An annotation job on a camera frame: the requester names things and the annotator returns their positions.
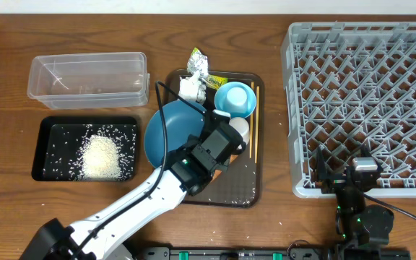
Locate wooden chopstick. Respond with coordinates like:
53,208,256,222
255,86,260,164
249,81,254,158

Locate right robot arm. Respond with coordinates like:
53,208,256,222
315,147,394,259

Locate white pink cup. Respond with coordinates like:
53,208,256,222
229,117,250,144

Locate pile of white rice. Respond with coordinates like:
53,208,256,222
47,124,137,181

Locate dark blue plate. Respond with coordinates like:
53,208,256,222
144,100,204,168

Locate black rectangular tray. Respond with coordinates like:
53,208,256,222
31,116,139,181

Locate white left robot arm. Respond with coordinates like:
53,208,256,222
21,134,246,259

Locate clear plastic bin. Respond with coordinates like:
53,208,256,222
27,52,150,110

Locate left wooden chopstick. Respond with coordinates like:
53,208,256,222
249,81,254,158

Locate crumpled silver foil wrapper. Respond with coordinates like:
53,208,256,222
187,48,209,79

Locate yellow snack packet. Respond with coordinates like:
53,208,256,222
204,75,228,90

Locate light blue bowl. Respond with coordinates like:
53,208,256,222
214,82,256,118

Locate brown serving tray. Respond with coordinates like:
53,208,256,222
152,69,266,209

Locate orange carrot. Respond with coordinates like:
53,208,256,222
212,155,238,181

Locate right wooden chopstick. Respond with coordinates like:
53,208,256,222
255,86,260,164

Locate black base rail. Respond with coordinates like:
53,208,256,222
138,246,411,260

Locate crumpled white napkin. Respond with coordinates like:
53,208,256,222
178,71,207,105

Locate grey dishwasher rack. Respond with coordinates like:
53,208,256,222
280,22,416,199

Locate light blue cup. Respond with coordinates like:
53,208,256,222
225,87,248,113

